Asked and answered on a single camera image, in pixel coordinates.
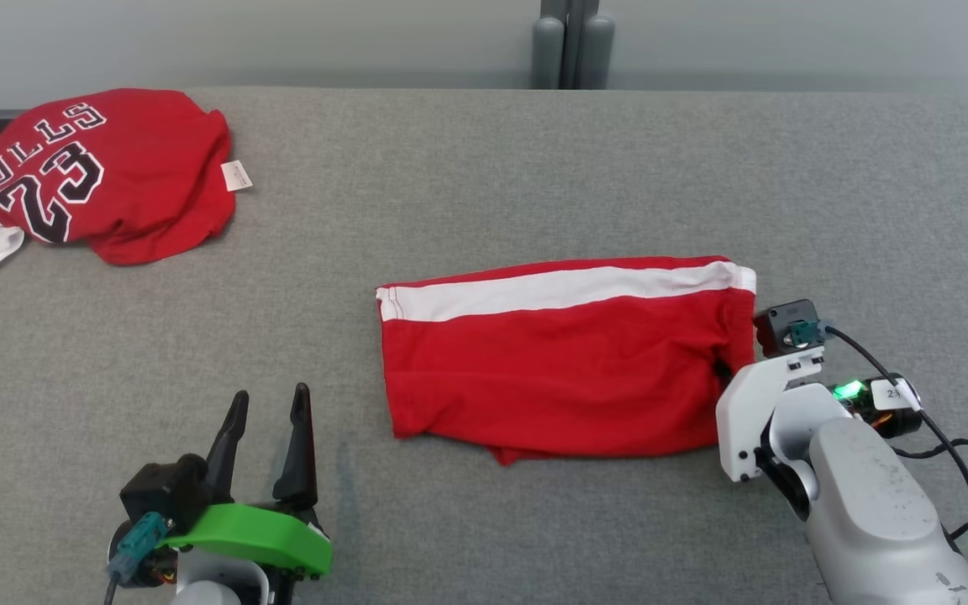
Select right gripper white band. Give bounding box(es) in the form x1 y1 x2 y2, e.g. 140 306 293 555
713 347 923 485

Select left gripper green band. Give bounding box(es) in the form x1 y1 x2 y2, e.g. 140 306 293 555
110 383 334 589

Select red shorts with white stripe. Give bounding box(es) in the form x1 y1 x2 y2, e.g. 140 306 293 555
376 256 759 466

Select red Bulls 23 jersey shirt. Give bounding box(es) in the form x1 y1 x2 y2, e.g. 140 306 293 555
0 88 254 327

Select left cable with teal plug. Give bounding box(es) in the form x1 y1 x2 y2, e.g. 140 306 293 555
106 514 172 605

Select grey partition post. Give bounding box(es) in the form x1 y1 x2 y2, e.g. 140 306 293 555
532 0 616 91

